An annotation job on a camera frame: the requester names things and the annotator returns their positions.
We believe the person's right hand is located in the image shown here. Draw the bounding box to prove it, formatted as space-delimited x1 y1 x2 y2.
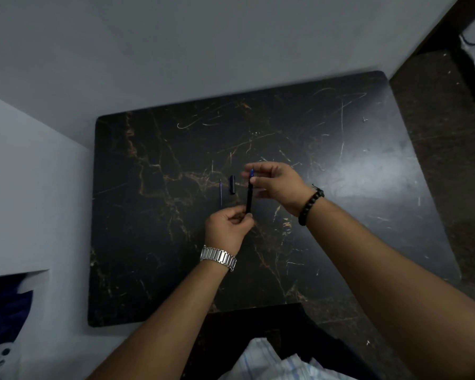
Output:
241 161 314 217

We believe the person's left hand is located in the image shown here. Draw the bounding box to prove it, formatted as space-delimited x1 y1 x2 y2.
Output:
204 205 256 256

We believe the black pen barrel blue tip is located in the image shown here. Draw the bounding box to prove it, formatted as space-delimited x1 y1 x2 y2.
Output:
245 168 255 215

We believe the person's left forearm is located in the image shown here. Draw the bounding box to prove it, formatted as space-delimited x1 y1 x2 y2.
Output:
86 260 231 380

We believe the person's right forearm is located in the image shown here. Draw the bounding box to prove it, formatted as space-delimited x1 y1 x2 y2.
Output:
303 197 475 380

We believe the silver metal wristwatch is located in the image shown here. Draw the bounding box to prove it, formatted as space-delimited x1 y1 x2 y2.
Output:
199 245 238 272

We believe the white checked shirt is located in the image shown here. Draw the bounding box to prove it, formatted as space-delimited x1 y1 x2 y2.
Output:
218 338 359 380

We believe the blue and white box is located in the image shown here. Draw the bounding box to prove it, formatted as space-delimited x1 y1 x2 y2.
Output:
0 270 50 380

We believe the black bead bracelet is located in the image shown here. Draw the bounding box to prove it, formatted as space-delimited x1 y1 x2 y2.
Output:
298 184 325 227

